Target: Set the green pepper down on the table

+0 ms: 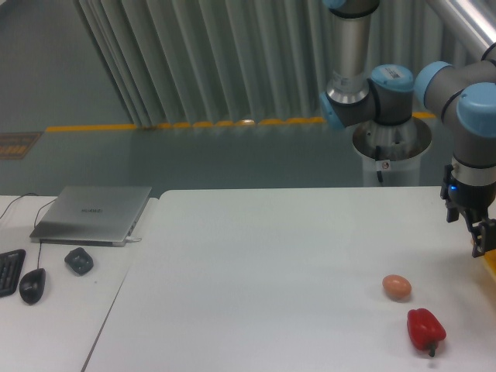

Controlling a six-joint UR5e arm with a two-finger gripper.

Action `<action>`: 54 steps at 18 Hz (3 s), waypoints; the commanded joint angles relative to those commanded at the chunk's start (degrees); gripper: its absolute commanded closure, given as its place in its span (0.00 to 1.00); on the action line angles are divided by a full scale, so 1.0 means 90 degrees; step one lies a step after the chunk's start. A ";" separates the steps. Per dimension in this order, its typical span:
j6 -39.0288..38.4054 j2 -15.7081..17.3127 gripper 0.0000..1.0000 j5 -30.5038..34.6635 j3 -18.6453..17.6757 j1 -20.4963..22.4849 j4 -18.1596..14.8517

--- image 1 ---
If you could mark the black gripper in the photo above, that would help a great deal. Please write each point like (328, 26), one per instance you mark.
(472, 201)

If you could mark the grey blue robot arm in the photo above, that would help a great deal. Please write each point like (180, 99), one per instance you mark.
(463, 99)

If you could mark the yellow basket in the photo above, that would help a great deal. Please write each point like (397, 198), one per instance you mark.
(488, 259)

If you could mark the red bell pepper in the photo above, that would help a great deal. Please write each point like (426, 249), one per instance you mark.
(424, 330)

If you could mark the brown egg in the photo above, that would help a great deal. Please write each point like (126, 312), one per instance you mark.
(396, 286)

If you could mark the grey folding curtain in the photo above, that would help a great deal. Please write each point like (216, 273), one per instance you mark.
(215, 61)

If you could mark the white usb dongle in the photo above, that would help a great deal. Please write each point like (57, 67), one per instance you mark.
(133, 239)

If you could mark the silver closed laptop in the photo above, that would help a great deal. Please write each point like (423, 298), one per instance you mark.
(92, 215)

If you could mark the small black controller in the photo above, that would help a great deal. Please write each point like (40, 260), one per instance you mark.
(79, 261)

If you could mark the black computer mouse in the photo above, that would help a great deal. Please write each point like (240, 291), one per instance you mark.
(31, 286)

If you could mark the black keyboard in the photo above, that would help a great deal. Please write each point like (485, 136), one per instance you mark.
(10, 269)

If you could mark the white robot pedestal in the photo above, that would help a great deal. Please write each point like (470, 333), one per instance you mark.
(391, 162)

